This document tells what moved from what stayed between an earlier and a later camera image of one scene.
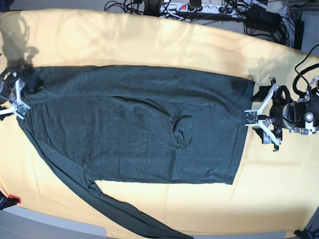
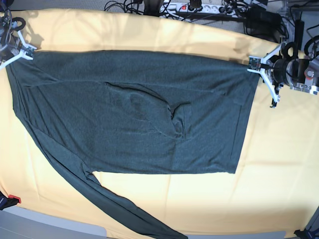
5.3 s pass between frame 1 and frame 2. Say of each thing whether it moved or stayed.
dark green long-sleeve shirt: moved
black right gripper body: moved
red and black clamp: stayed
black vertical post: stayed
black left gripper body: moved
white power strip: stayed
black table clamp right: stayed
